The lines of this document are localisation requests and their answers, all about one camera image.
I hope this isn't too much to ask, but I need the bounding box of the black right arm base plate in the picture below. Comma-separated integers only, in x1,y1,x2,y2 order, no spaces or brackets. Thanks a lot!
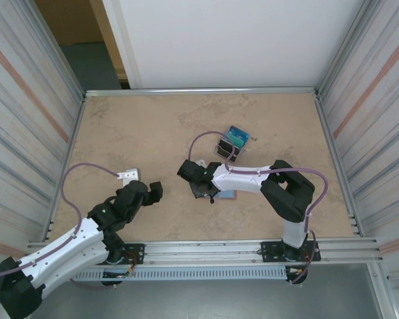
259,241,321,264

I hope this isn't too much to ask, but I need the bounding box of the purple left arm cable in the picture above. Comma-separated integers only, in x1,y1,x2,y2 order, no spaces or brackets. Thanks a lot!
0,163,121,305

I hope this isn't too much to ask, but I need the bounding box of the clear acrylic card stand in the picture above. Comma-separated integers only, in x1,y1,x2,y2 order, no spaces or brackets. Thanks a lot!
213,124,253,163

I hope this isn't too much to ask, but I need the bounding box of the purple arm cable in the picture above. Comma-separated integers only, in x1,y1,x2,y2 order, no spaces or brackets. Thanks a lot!
188,132,330,286
0,163,121,305

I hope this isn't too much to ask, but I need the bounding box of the perforated grey cable tray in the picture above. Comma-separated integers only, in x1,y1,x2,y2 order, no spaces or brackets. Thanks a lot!
73,267,289,282

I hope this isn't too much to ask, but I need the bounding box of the light blue card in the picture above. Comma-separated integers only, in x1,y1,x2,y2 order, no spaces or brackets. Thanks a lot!
228,125,251,137

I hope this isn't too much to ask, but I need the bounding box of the small controller board with wires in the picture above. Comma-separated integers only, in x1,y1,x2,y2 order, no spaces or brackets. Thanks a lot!
285,265,309,279
101,265,136,278

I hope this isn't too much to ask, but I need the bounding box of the teal card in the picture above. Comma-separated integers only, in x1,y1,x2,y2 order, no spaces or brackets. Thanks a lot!
223,132,246,149

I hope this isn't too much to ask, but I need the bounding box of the wide aluminium frame rail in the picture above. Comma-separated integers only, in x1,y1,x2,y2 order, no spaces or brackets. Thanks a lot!
25,236,386,268

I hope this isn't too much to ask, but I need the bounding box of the aluminium side rail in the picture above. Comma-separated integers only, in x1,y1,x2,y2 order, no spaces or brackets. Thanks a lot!
45,96,87,242
314,92,366,237

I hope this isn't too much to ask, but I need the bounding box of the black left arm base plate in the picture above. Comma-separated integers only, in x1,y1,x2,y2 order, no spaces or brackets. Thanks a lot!
118,243,146,266

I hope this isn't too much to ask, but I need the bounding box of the narrow aluminium frame rail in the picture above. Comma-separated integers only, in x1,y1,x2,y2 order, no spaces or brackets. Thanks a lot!
84,86,321,98

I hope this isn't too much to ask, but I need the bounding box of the translucent ribbed side panel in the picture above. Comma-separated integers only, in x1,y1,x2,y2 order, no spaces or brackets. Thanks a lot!
319,0,399,283
0,0,84,290

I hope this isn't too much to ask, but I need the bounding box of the grey metal sheet shelf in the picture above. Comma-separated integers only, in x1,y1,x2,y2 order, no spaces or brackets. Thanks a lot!
39,280,386,319

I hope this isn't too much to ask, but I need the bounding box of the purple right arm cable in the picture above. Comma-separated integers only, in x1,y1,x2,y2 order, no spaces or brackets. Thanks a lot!
188,132,330,286

